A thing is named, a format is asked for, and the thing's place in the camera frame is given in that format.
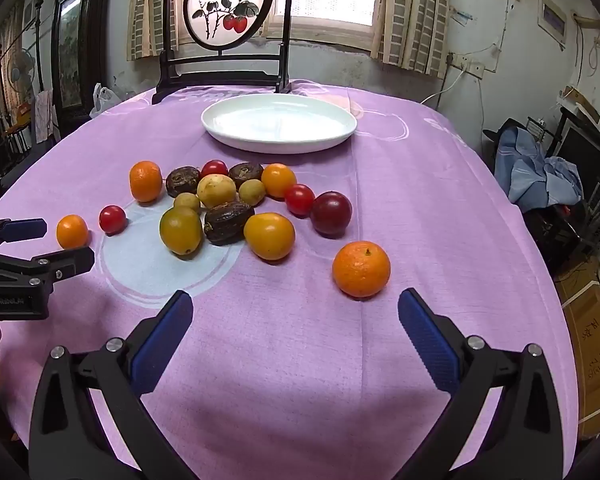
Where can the wall electrical panel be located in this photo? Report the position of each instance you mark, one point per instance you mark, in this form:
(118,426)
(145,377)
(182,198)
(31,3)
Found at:
(552,20)

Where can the red cherry tomato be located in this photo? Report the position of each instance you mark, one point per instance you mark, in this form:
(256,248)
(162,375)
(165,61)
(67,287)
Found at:
(112,219)
(300,200)
(215,167)

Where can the white plastic bag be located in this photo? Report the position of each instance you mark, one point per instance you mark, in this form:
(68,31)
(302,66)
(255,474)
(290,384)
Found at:
(105,100)

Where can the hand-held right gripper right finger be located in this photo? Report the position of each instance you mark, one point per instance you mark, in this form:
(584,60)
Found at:
(430,340)

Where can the black hat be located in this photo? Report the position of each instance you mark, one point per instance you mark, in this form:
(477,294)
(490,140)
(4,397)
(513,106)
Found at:
(500,132)

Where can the standing fan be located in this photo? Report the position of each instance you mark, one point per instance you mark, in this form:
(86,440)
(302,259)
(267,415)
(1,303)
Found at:
(21,67)

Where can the black monitor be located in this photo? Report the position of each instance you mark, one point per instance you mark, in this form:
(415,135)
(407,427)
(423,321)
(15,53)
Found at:
(587,155)

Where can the blue clothes pile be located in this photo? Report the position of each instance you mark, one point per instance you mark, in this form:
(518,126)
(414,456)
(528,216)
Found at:
(535,175)

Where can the large orange mandarin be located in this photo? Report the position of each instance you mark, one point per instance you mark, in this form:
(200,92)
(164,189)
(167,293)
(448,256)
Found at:
(361,269)

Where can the cardboard box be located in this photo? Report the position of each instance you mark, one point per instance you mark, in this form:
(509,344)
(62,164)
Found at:
(592,350)

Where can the small orange mandarin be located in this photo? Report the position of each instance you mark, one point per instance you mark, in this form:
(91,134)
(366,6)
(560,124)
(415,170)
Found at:
(145,181)

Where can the white oval plate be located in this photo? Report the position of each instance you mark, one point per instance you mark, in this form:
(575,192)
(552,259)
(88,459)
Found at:
(280,125)

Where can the small tan longan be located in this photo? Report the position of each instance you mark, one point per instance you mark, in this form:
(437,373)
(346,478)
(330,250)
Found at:
(186,201)

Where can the pink hanging cloth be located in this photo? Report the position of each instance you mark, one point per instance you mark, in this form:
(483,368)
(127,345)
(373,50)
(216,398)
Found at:
(44,115)

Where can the small green fruit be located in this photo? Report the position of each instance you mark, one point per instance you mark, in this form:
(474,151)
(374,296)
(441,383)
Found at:
(252,193)

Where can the yellow spotted fruit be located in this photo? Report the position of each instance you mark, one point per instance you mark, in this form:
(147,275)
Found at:
(216,191)

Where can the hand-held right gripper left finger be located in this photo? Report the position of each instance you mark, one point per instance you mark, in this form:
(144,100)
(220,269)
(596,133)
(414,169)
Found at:
(162,340)

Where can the orange-yellow tomato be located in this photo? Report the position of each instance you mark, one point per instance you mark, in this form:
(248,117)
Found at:
(269,236)

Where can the wrinkled dark brown passion fruit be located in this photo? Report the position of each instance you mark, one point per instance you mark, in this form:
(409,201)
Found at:
(228,223)

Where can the round dark brown passion fruit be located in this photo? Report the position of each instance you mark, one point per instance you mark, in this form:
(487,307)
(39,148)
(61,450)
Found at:
(182,182)

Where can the striped beige curtain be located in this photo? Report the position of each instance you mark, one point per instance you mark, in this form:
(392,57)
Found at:
(412,15)
(150,10)

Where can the small orange tomato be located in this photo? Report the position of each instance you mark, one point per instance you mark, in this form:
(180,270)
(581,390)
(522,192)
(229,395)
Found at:
(72,231)

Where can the dark wooden framed cabinet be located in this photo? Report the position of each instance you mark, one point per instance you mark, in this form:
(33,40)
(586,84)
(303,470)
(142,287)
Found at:
(77,45)

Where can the round painted screen on stand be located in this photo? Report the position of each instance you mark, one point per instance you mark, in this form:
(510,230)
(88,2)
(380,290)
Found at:
(230,0)

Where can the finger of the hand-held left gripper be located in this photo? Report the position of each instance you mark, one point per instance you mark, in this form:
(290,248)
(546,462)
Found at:
(25,230)
(72,260)

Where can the white wall power strip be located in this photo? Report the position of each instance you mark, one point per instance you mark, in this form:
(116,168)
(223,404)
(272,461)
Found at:
(467,65)

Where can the dark red plum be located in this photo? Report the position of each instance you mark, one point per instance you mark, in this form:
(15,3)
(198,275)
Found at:
(331,214)

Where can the purple tablecloth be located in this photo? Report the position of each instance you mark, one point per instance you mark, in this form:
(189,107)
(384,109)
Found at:
(290,350)

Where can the green-yellow fruit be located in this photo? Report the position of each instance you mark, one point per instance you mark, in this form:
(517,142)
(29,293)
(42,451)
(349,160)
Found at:
(180,231)

